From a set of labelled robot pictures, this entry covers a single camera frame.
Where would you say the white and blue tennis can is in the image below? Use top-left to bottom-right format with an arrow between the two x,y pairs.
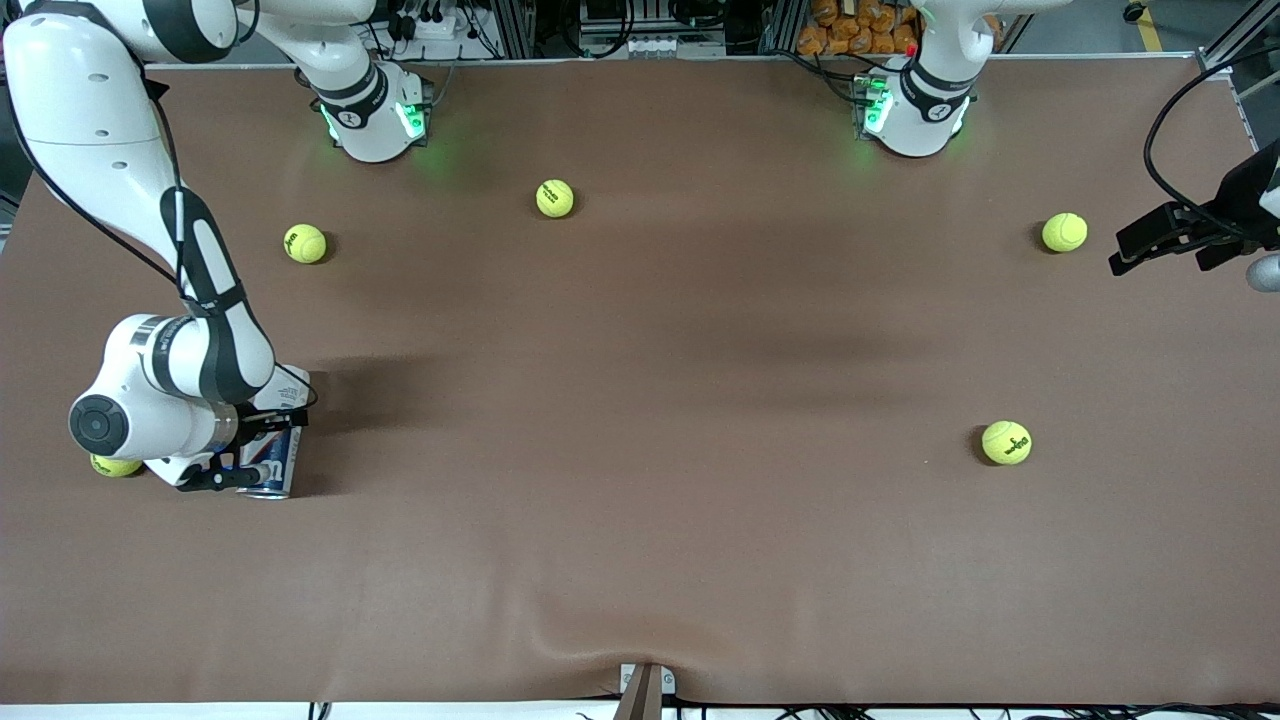
236,364 -> 312,501

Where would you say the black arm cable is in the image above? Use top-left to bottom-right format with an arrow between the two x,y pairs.
1143,45 -> 1280,233
5,90 -> 319,409

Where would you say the brown table mat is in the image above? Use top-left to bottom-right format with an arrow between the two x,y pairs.
0,55 -> 1280,706

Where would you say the white power strip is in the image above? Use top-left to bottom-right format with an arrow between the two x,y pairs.
393,8 -> 463,41

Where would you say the pile of orange objects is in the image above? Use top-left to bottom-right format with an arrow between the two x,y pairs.
796,0 -> 923,57

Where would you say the white terminal block row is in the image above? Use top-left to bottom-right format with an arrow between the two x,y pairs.
580,34 -> 727,59

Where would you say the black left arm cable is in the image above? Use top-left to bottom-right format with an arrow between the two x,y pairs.
1143,45 -> 1280,233

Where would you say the metal table edge bracket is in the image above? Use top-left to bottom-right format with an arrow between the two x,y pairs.
615,662 -> 677,720

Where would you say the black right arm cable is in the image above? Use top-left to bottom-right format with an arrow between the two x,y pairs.
5,90 -> 319,409

